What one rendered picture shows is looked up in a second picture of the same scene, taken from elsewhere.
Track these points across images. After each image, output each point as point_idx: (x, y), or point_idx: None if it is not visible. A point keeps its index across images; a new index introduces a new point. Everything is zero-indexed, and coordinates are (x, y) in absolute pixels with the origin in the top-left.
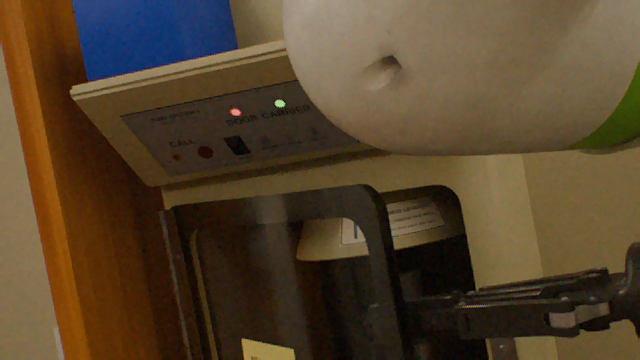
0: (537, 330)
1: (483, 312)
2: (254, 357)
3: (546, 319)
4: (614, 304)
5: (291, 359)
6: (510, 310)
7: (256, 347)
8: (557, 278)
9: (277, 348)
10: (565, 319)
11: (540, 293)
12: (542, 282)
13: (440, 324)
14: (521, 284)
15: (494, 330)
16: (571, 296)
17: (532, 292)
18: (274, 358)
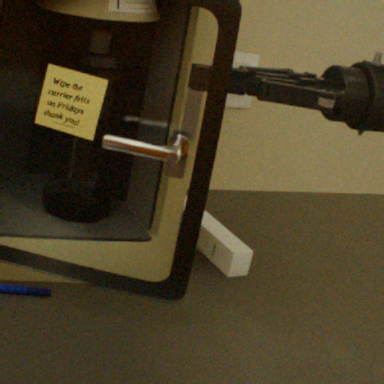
0: (309, 105)
1: (281, 88)
2: (58, 79)
3: (315, 100)
4: (339, 98)
5: (102, 86)
6: (298, 91)
7: (64, 72)
8: (294, 74)
9: (89, 77)
10: (331, 103)
11: (299, 82)
12: (271, 71)
13: (241, 87)
14: (262, 70)
15: (284, 99)
16: (318, 88)
17: (291, 80)
18: (82, 83)
